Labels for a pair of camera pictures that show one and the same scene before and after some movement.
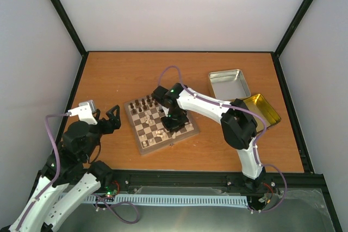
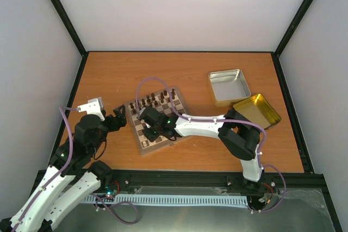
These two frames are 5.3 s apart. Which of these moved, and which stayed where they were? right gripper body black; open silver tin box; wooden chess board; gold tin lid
Moved: right gripper body black
Stayed: open silver tin box; wooden chess board; gold tin lid
